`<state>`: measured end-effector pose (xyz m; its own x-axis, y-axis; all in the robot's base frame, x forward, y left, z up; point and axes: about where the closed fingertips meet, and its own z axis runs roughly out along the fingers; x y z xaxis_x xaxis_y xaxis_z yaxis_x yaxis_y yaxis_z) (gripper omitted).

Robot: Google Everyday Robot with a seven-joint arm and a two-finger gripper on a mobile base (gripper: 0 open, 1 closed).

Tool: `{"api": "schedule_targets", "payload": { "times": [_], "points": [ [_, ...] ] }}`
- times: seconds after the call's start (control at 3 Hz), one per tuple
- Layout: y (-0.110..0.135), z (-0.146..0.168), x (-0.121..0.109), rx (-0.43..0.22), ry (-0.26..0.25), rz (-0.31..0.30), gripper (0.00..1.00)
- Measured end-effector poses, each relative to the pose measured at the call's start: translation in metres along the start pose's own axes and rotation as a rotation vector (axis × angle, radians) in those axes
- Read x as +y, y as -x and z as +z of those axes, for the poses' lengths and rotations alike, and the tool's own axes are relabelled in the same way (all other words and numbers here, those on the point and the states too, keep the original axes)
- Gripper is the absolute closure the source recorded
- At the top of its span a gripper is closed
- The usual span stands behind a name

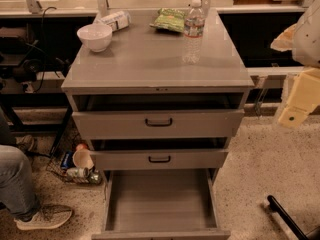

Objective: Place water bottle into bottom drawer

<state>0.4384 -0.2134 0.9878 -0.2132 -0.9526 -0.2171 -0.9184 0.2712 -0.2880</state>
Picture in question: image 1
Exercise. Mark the grey middle drawer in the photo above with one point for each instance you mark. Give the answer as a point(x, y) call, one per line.
point(157, 154)

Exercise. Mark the wire basket on floor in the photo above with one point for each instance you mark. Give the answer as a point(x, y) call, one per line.
point(74, 175)

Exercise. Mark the grey drawer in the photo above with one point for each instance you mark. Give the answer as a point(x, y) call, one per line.
point(156, 116)
point(160, 205)
point(157, 154)

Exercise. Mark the beige cup in basket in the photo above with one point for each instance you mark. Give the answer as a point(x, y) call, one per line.
point(82, 159)

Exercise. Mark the person leg in jeans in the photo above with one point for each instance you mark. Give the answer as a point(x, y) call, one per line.
point(16, 187)

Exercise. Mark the grey top drawer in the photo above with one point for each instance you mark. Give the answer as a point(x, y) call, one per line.
point(156, 116)

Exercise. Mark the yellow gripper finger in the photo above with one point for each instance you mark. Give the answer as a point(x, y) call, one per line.
point(303, 99)

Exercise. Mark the grey drawer cabinet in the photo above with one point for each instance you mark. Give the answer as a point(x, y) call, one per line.
point(142, 61)

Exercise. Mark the clear plastic water bottle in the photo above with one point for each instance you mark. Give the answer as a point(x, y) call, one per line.
point(193, 33)

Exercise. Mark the grey bottom drawer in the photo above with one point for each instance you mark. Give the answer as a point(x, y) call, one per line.
point(160, 205)

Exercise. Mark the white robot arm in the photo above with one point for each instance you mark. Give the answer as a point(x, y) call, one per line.
point(303, 40)

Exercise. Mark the white wrapped package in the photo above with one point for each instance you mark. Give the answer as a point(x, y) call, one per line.
point(117, 21)

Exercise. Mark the white ceramic bowl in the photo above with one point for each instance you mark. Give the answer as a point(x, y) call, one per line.
point(95, 37)

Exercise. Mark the blue can in basket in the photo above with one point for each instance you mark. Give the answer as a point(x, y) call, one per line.
point(67, 161)

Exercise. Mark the grey knit sneaker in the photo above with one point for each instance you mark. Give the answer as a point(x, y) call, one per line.
point(50, 216)

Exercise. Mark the green snack bag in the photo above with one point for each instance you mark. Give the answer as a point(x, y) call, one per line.
point(169, 19)

